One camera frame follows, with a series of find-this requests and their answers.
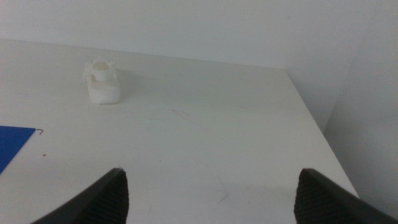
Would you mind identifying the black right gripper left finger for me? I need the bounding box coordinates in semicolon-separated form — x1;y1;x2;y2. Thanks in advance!
30;167;130;224

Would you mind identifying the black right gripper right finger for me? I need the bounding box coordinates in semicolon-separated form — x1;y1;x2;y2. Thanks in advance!
293;168;398;224

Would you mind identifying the blue mat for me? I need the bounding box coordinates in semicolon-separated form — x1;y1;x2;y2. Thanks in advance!
0;125;37;175

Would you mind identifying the white plastic part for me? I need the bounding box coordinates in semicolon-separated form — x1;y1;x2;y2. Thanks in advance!
82;58;122;105

